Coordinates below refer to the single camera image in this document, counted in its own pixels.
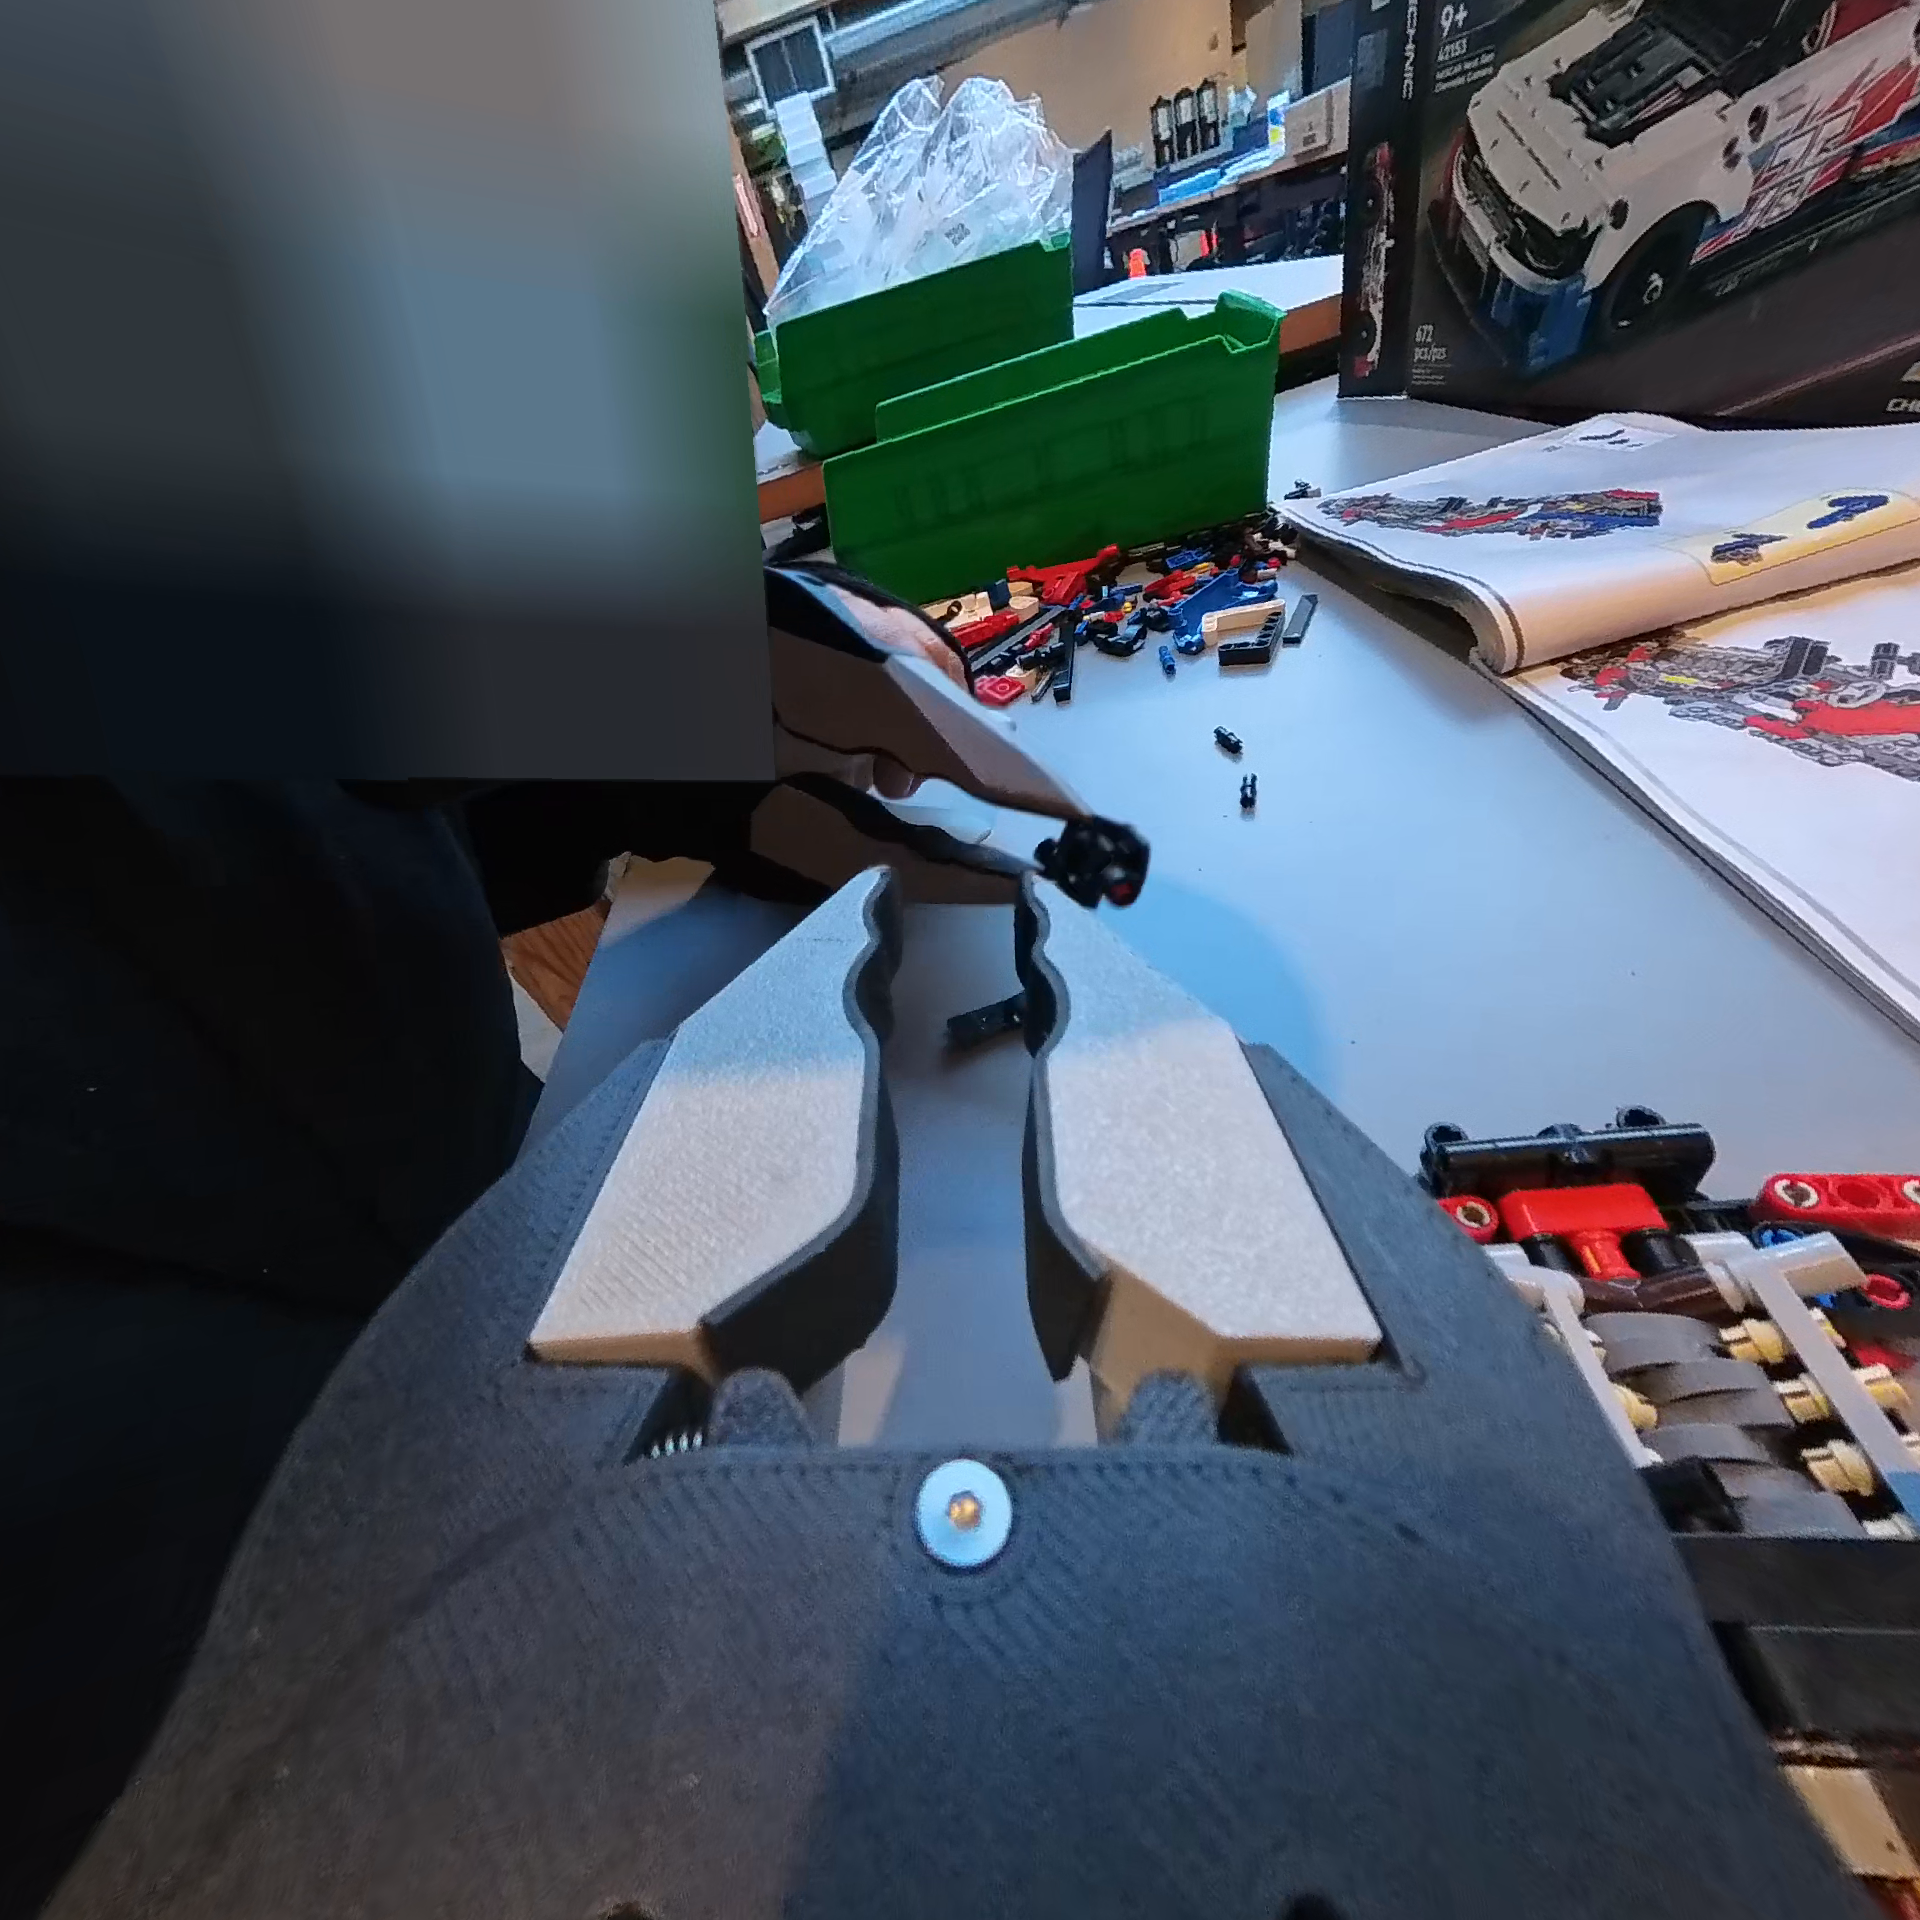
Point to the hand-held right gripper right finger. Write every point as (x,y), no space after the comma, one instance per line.
(1184,1184)

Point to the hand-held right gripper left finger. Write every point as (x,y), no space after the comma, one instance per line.
(733,1184)

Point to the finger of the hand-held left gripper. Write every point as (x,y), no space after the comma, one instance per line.
(973,743)
(937,822)

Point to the small black toy brick assembly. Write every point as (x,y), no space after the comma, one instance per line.
(1101,863)

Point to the black toy brick beam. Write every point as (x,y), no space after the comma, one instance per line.
(984,1023)

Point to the person's left hand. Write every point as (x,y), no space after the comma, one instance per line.
(907,638)

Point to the pile of loose toy bricks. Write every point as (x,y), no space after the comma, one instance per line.
(1140,594)

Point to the green plastic bin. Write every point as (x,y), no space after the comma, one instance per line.
(930,331)
(1049,466)

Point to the clear plastic bag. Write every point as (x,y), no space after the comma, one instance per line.
(930,181)

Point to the toy brick car model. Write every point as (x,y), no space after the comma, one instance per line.
(1724,1350)

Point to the toy brick instruction booklet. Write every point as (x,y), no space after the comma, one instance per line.
(1575,594)

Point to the toy car set box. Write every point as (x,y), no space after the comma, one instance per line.
(1621,181)

